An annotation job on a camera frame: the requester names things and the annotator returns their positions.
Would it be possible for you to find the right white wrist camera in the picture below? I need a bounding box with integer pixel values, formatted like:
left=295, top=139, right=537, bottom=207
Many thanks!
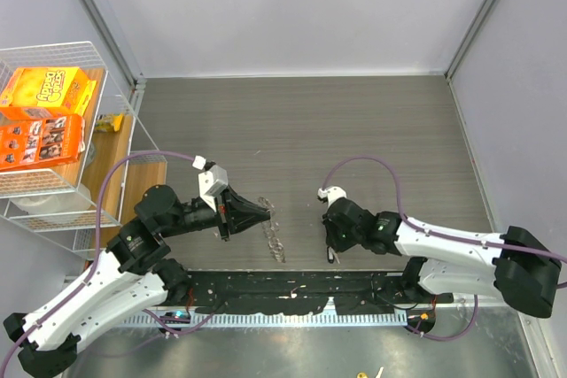
left=317, top=186, right=347, bottom=206

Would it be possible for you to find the wooden shelf board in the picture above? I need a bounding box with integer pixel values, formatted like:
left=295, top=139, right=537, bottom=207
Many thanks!
left=41, top=68, right=167, bottom=258

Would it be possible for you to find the white wire basket rack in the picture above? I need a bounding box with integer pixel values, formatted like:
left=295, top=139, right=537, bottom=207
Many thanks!
left=1, top=42, right=167, bottom=259

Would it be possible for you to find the slotted grey cable duct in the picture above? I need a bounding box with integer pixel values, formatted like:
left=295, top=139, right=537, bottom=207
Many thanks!
left=120, top=307, right=408, bottom=329

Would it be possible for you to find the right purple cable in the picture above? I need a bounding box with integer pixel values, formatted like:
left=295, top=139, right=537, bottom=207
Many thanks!
left=321, top=155, right=567, bottom=342

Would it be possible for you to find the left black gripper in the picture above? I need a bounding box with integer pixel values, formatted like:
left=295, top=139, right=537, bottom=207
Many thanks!
left=161, top=183, right=272, bottom=240

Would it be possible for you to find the purple cable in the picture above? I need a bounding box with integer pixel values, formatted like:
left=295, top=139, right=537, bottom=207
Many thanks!
left=0, top=150, right=214, bottom=370
left=321, top=155, right=567, bottom=342

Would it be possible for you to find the yellow orange cereal box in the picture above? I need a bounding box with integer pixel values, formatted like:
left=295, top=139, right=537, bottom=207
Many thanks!
left=1, top=66, right=97, bottom=120

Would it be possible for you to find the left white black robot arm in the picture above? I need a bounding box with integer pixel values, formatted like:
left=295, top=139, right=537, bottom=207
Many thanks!
left=4, top=185, right=270, bottom=377

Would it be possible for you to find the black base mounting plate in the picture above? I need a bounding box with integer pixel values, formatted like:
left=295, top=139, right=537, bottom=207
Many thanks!
left=162, top=270, right=454, bottom=316

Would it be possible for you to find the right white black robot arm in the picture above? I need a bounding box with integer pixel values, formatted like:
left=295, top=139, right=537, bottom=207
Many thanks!
left=322, top=197, right=562, bottom=319

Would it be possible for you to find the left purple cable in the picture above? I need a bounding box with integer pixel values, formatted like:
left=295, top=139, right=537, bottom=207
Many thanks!
left=0, top=150, right=214, bottom=370

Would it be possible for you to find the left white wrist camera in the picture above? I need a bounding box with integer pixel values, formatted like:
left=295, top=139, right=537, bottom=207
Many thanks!
left=198, top=165, right=229, bottom=212

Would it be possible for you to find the small yellow packet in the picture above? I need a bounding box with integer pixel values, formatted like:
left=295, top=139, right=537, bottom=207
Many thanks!
left=94, top=113, right=124, bottom=133

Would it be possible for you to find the aluminium frame rail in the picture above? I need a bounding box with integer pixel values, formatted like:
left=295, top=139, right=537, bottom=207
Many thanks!
left=435, top=268, right=542, bottom=312

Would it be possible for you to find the chain of silver keyrings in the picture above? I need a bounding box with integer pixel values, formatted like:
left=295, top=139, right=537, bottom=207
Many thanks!
left=257, top=195, right=287, bottom=264

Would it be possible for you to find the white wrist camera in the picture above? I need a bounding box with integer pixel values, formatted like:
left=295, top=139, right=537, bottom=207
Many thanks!
left=317, top=186, right=347, bottom=206
left=198, top=165, right=229, bottom=212

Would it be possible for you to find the orange photo printed box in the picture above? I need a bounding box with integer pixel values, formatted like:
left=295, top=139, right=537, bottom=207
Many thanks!
left=1, top=114, right=85, bottom=172

